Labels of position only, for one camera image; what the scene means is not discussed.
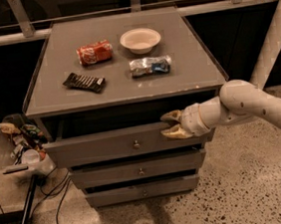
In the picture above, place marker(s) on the black pole stand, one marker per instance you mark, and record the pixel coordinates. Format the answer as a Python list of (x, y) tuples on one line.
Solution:
[(29, 200)]

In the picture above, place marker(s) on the grey drawer cabinet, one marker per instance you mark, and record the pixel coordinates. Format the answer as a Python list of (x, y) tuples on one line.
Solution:
[(124, 102)]

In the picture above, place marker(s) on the crushed red soda can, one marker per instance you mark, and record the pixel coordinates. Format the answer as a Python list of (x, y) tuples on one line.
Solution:
[(95, 52)]

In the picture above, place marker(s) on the grey drawer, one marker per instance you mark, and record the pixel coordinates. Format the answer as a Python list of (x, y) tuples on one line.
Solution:
[(119, 143), (138, 169), (143, 191)]

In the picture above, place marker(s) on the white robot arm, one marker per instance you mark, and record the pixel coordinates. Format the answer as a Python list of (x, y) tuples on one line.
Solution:
[(238, 101)]

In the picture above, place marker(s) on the silver blue snack bag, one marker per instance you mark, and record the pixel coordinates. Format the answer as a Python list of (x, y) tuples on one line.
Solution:
[(150, 66)]

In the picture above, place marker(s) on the clear plastic trash bin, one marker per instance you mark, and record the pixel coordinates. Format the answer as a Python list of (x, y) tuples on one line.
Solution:
[(18, 134)]

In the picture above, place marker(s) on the grey bottom drawer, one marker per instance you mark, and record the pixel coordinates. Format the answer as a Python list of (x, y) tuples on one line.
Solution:
[(143, 191)]

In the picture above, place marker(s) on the white cup in bin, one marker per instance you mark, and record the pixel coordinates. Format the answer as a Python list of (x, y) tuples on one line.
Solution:
[(30, 156)]

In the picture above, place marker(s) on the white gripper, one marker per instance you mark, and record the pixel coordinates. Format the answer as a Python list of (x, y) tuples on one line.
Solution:
[(191, 120)]

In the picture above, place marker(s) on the white paper bowl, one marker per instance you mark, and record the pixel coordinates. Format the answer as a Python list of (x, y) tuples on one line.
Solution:
[(140, 40)]

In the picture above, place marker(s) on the black striped snack wrapper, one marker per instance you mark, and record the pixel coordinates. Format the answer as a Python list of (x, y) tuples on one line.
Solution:
[(86, 83)]

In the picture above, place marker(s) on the grey middle drawer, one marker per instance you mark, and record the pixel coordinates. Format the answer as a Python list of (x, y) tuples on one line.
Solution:
[(138, 169)]

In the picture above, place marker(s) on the grey top drawer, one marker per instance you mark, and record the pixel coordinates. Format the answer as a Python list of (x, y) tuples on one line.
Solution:
[(119, 143)]

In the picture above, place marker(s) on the metal window railing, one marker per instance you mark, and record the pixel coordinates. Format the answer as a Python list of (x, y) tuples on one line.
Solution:
[(103, 14)]

